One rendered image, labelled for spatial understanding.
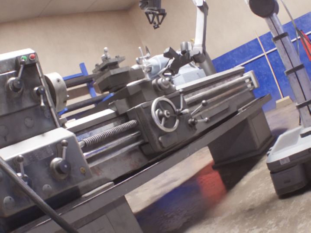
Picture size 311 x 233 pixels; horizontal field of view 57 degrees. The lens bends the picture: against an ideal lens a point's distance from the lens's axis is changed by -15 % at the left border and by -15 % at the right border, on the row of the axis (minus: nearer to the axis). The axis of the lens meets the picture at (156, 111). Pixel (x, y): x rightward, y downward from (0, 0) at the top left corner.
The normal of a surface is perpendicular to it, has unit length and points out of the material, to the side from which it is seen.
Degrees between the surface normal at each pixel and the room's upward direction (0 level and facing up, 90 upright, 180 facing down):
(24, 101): 90
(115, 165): 90
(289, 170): 90
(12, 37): 90
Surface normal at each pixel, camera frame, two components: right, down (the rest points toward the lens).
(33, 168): 0.67, -0.31
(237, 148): -0.62, 0.25
